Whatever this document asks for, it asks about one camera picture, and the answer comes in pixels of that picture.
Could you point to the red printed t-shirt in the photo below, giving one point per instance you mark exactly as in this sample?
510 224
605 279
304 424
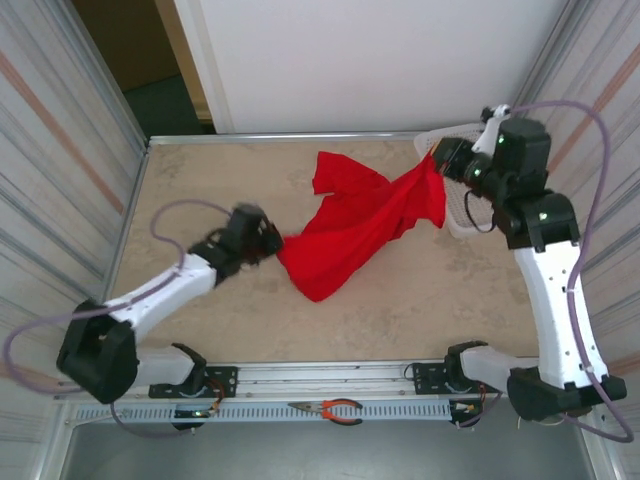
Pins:
350 235

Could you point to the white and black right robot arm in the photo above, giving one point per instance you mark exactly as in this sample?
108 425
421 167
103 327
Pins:
555 310

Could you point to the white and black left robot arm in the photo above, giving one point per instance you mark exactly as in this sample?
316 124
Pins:
165 290

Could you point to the white perforated plastic basket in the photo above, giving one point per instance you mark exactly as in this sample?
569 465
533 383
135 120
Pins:
460 215

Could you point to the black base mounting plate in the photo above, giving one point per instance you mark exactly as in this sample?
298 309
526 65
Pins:
225 380
427 377

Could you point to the small black controller board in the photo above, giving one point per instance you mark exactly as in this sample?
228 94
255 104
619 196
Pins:
192 414
462 410

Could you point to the brown wooden door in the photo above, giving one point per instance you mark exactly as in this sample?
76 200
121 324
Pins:
130 35

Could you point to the aluminium enclosure post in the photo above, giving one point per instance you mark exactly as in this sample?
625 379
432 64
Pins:
105 75
552 50

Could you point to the white and tan door frame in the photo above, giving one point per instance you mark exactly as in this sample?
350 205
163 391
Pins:
210 75

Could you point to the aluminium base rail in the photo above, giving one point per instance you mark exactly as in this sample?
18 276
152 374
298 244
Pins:
325 377

